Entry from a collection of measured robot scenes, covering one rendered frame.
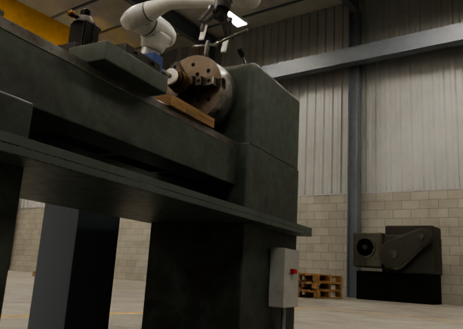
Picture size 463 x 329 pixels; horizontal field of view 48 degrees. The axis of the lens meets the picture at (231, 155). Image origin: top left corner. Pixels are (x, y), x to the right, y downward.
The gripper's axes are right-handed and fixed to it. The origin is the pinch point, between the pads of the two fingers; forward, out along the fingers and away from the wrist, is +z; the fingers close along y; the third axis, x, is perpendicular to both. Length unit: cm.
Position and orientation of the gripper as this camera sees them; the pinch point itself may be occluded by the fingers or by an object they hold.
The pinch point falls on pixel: (213, 43)
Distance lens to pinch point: 234.2
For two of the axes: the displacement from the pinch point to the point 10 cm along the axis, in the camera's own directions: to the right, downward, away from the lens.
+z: -2.2, 9.7, -1.3
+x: -6.9, -0.6, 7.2
